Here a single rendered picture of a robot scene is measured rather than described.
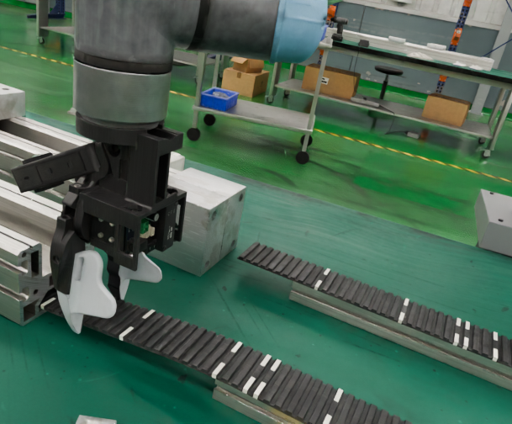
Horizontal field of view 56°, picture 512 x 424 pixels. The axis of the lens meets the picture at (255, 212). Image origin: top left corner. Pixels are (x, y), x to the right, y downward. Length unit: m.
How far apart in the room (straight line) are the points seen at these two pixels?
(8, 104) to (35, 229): 0.33
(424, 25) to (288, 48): 7.63
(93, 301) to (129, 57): 0.22
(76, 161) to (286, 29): 0.21
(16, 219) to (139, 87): 0.27
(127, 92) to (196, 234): 0.26
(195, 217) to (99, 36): 0.27
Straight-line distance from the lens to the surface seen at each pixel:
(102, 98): 0.38
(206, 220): 0.58
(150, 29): 0.38
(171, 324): 0.49
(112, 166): 0.42
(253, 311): 0.57
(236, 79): 5.64
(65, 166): 0.45
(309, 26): 0.41
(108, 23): 0.37
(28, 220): 0.58
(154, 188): 0.40
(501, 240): 0.92
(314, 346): 0.55
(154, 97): 0.39
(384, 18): 8.09
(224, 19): 0.39
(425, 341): 0.58
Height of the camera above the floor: 1.12
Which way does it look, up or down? 25 degrees down
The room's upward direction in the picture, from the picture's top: 11 degrees clockwise
